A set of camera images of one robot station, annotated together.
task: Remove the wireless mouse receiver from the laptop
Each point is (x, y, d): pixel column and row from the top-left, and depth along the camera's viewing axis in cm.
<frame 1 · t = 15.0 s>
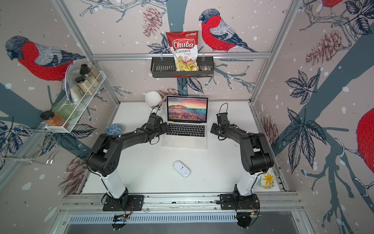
left hand: (167, 124, 98), fingers open
right hand: (213, 128, 100), fingers open
silver laptop: (187, 117, 108), point 3 cm above the table
white wireless mouse: (181, 168, 85), point 2 cm above the table
pink pen: (161, 101, 108), point 12 cm above the table
floral yellow small dish: (268, 181, 79), point 3 cm above the table

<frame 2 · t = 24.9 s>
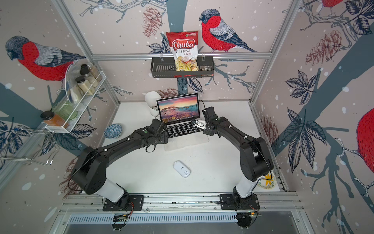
left hand: (162, 135, 90), fingers open
right hand: (207, 123, 94), fingers closed
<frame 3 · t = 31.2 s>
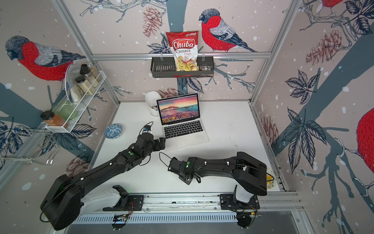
left hand: (161, 136, 85), fingers open
right hand: (187, 172, 82), fingers closed
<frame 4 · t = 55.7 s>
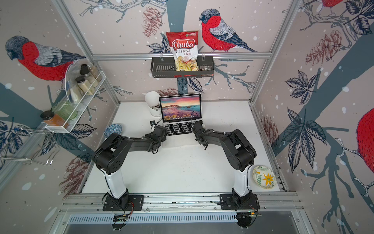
left hand: (160, 132, 101), fingers open
right hand: (205, 135, 100), fingers closed
